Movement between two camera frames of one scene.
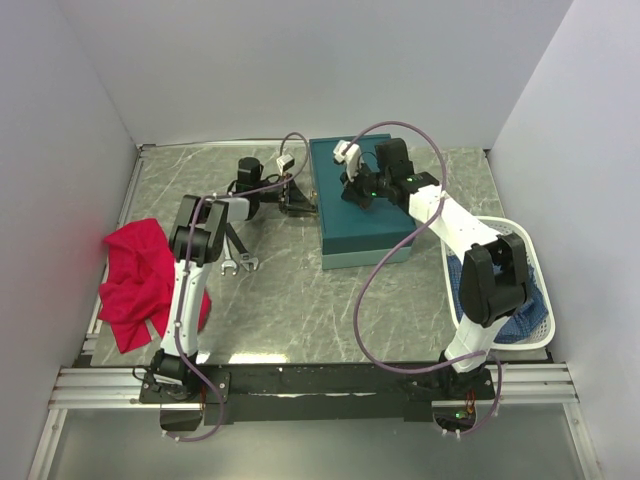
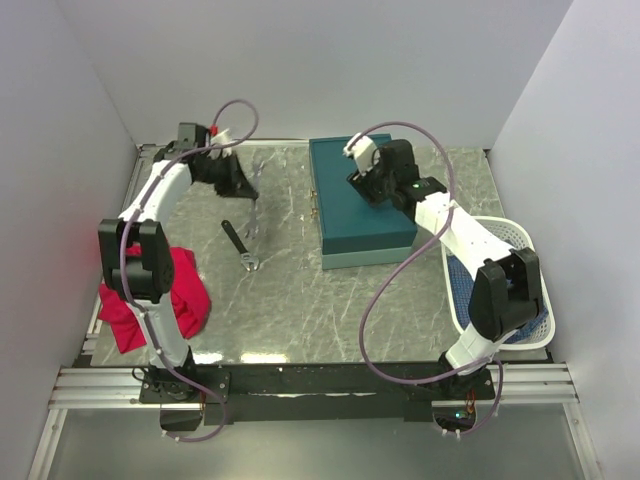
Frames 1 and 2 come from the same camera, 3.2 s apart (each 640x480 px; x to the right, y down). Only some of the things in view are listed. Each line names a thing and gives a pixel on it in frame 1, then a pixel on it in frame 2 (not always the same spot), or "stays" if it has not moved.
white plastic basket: x=531 y=328 stays
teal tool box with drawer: x=351 y=236 stays
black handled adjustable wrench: x=246 y=260 stays
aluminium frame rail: x=541 y=385 stays
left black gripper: x=295 y=202 → x=238 y=184
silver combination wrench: x=228 y=262 → x=257 y=160
